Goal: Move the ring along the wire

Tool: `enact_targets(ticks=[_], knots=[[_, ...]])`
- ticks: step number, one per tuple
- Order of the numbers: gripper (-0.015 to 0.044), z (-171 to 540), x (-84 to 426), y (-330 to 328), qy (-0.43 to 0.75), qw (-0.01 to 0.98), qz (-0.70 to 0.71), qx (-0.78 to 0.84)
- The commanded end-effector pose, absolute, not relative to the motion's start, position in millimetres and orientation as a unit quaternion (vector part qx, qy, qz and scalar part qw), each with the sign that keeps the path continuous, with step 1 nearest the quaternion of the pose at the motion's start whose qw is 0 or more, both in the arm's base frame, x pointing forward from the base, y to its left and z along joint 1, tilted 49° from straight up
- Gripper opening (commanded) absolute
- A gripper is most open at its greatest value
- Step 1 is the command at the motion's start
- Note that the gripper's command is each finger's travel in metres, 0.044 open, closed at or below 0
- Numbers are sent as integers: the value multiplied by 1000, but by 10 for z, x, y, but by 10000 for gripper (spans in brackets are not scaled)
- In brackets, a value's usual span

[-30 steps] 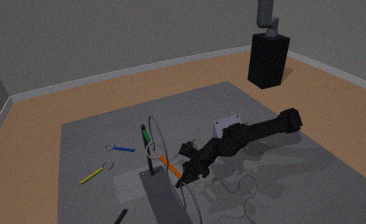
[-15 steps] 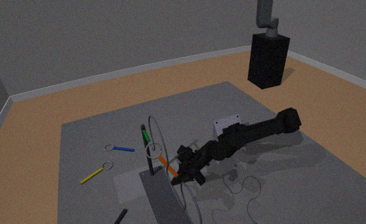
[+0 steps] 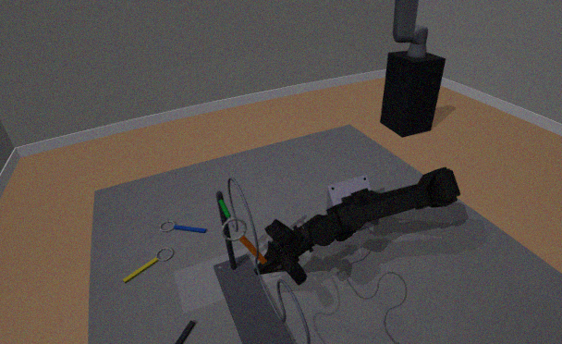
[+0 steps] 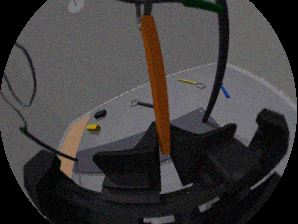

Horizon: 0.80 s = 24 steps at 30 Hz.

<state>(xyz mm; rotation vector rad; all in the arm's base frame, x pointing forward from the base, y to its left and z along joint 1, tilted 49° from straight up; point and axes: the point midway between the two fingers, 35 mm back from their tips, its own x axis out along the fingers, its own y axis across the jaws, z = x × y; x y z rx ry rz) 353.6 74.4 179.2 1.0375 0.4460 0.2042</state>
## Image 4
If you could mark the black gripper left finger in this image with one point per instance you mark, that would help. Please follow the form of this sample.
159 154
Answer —
144 157

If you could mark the orange handle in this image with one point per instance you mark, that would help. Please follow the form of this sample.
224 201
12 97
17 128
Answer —
156 72

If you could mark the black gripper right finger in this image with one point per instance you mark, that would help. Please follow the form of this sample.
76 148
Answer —
187 148

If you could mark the yellow cylinder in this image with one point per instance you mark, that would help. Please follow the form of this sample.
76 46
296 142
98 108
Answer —
91 127

